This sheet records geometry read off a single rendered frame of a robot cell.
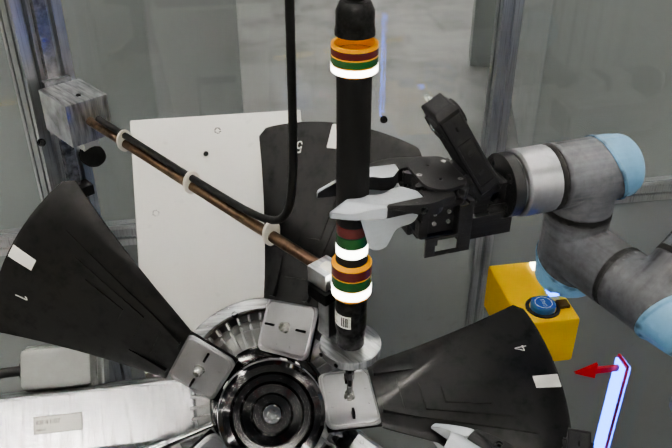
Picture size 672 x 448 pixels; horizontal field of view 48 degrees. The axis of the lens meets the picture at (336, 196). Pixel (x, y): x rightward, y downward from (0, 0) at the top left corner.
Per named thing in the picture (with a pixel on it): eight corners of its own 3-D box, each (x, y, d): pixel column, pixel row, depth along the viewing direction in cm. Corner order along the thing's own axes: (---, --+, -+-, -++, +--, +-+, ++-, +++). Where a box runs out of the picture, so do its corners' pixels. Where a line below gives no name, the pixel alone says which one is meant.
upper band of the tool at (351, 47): (321, 72, 69) (320, 41, 68) (354, 60, 72) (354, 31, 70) (354, 85, 67) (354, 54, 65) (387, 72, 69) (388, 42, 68)
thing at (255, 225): (86, 126, 117) (85, 118, 117) (94, 123, 118) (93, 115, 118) (323, 279, 84) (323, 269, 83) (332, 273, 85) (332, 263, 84)
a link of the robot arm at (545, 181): (569, 163, 79) (527, 130, 85) (530, 169, 77) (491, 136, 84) (558, 224, 82) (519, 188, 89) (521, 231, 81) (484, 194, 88)
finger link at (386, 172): (317, 233, 80) (402, 226, 81) (317, 185, 77) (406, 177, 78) (313, 218, 82) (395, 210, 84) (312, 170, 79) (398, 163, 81)
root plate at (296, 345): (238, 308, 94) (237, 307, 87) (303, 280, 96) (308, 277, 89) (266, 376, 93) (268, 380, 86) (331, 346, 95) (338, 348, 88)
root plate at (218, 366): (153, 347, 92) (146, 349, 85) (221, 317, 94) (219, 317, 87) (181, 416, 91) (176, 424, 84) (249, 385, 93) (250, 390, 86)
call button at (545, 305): (525, 303, 124) (527, 295, 123) (549, 301, 124) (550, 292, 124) (535, 319, 120) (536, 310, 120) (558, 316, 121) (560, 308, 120)
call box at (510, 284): (481, 311, 137) (487, 263, 132) (534, 305, 139) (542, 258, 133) (512, 373, 124) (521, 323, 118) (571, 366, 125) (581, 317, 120)
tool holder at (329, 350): (295, 340, 88) (293, 272, 83) (339, 313, 92) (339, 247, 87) (349, 381, 82) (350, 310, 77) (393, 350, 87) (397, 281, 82)
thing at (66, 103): (43, 131, 124) (33, 82, 120) (83, 118, 128) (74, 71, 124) (73, 152, 118) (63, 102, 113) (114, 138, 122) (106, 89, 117)
